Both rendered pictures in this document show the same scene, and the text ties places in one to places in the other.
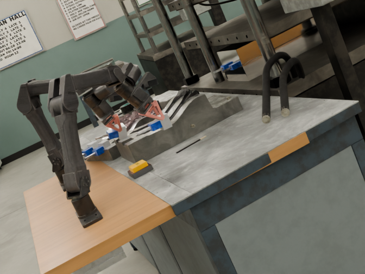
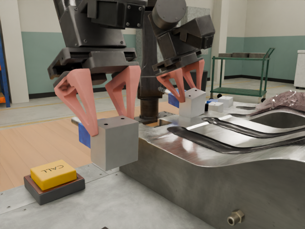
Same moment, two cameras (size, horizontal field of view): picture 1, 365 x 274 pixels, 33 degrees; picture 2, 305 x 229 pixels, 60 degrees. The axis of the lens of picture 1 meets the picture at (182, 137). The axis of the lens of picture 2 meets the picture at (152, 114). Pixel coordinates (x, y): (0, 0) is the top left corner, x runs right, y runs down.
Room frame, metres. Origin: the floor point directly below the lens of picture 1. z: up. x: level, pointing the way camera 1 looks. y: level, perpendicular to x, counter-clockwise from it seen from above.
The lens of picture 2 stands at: (2.15, -0.27, 1.05)
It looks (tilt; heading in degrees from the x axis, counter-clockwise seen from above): 15 degrees down; 64
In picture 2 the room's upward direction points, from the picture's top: straight up
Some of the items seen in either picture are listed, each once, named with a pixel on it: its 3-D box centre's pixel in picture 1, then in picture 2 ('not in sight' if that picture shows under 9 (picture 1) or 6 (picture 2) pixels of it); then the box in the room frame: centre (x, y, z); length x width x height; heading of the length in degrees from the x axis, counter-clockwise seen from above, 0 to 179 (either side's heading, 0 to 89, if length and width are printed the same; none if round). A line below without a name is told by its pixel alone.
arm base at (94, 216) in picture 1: (83, 206); not in sight; (1.95, 0.39, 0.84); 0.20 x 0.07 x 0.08; 13
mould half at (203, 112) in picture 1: (175, 119); (273, 161); (2.50, 0.00, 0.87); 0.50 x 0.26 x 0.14; 105
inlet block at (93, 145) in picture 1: (86, 153); (211, 104); (2.72, 0.43, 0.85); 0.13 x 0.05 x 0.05; 122
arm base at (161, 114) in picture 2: (64, 175); (149, 108); (2.53, 0.52, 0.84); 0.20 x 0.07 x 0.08; 13
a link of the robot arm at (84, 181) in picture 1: (76, 187); not in sight; (1.96, 0.39, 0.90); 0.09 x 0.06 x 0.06; 46
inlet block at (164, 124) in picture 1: (152, 126); (95, 131); (2.24, 0.09, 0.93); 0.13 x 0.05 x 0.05; 105
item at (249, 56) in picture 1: (270, 46); not in sight; (3.24, -0.63, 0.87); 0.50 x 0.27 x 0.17; 105
